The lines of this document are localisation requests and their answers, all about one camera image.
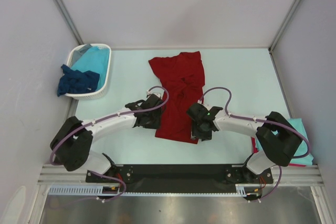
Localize red t shirt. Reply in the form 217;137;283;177
149;51;205;144

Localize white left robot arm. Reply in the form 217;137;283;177
50;93;165;182

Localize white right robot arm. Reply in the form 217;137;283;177
186;103;305;183

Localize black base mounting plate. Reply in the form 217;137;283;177
86;163;275;193

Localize pink folded t shirt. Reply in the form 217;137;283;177
251;137;305;167

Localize white laundry basket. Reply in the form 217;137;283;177
65;43;112;100

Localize turquoise t shirt in basket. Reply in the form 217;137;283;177
71;46;110;91

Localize navy blue t shirt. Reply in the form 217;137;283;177
57;65;100;97

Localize grey t shirt in basket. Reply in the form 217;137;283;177
71;44;92;64

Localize light blue folded t shirt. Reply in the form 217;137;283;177
256;118;314;166

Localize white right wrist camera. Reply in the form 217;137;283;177
197;100;212;110

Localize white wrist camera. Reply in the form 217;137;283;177
146;91;162;99
197;100;212;110

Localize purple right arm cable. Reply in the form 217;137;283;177
198;87;312;204

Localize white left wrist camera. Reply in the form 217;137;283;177
146;91;162;99

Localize white slotted cable duct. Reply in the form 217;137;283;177
48;185;260;197

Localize aluminium frame rail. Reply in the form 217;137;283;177
37;164;324;186

